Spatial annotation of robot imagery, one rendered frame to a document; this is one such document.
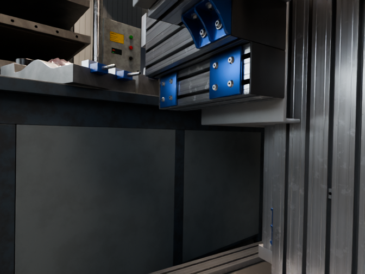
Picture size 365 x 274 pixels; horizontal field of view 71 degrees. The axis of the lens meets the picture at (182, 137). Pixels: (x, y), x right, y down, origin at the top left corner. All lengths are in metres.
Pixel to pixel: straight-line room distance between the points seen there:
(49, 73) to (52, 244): 0.55
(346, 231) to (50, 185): 0.79
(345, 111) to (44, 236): 0.87
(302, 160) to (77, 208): 0.71
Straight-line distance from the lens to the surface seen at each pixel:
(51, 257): 0.99
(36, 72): 1.02
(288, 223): 0.61
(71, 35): 1.87
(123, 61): 2.04
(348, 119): 0.52
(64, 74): 0.87
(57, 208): 0.94
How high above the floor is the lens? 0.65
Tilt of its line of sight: 1 degrees down
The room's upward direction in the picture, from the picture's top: 1 degrees clockwise
